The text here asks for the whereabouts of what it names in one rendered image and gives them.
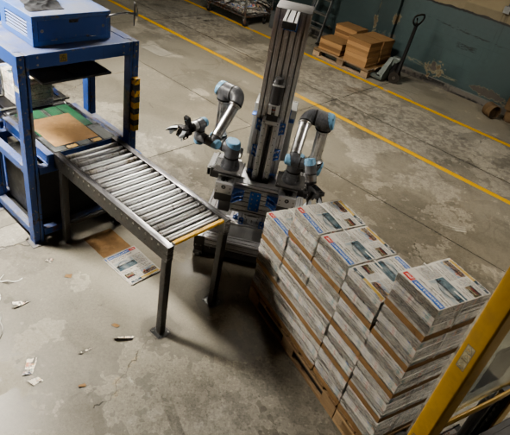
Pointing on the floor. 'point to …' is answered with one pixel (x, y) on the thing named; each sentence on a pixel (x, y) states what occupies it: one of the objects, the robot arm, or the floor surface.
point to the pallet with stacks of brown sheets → (355, 48)
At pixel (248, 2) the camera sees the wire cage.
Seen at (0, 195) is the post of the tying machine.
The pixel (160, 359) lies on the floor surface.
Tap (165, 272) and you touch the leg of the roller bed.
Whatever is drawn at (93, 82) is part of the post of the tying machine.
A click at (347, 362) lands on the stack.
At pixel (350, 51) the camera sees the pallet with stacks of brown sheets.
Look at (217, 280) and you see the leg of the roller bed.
